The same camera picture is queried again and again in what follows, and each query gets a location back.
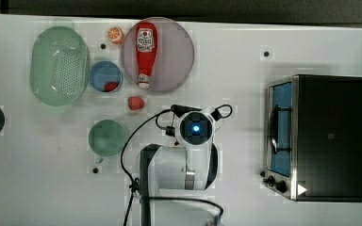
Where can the blue bowl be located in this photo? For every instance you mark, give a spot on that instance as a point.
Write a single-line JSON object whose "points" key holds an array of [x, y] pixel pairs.
{"points": [[103, 72]]}

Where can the green mug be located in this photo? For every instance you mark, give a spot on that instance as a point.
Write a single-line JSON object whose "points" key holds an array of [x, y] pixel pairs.
{"points": [[106, 139]]}

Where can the small red ball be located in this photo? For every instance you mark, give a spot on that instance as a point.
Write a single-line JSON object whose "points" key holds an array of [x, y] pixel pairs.
{"points": [[110, 86]]}

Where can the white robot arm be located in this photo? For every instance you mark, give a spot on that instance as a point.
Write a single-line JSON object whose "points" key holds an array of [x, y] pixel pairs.
{"points": [[191, 164]]}

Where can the green perforated colander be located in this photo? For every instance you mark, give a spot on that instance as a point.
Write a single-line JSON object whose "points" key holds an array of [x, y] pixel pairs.
{"points": [[59, 66]]}

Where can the red plush ketchup bottle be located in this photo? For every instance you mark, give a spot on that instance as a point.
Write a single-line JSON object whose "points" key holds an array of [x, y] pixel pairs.
{"points": [[146, 48]]}

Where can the silver toaster oven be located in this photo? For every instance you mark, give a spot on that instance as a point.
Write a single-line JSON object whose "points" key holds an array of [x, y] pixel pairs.
{"points": [[313, 138]]}

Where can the red plush strawberry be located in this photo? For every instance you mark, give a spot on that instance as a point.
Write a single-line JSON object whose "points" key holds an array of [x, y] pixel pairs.
{"points": [[135, 103]]}

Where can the grey round plate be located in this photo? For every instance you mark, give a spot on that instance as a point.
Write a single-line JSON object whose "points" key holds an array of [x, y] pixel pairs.
{"points": [[174, 56]]}

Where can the orange plush half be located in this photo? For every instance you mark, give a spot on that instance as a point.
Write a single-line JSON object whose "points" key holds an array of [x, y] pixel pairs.
{"points": [[115, 35]]}

